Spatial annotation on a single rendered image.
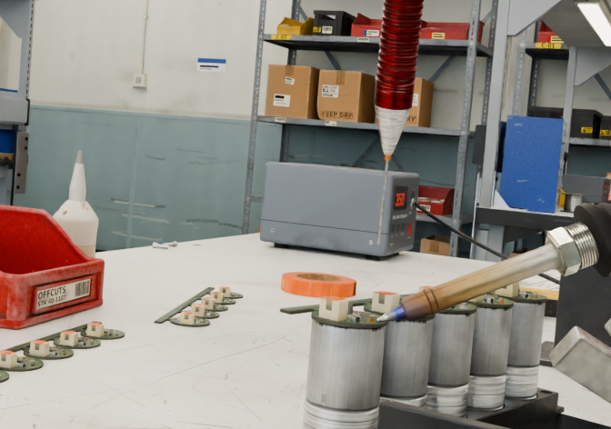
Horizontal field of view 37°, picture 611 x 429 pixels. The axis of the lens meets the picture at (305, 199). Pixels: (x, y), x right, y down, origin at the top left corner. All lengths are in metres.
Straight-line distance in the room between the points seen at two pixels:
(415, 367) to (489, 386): 0.06
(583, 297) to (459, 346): 0.23
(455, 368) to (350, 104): 4.54
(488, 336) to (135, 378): 0.18
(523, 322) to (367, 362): 0.11
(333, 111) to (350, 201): 3.91
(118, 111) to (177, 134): 0.47
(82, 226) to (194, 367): 0.23
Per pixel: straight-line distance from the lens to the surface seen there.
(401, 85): 0.26
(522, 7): 2.42
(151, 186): 5.90
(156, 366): 0.48
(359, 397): 0.30
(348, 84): 4.88
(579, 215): 0.31
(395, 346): 0.32
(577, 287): 0.56
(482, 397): 0.37
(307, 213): 1.01
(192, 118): 5.76
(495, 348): 0.37
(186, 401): 0.42
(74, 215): 0.68
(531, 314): 0.39
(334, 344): 0.29
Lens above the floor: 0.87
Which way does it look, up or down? 3 degrees down
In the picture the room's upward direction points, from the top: 5 degrees clockwise
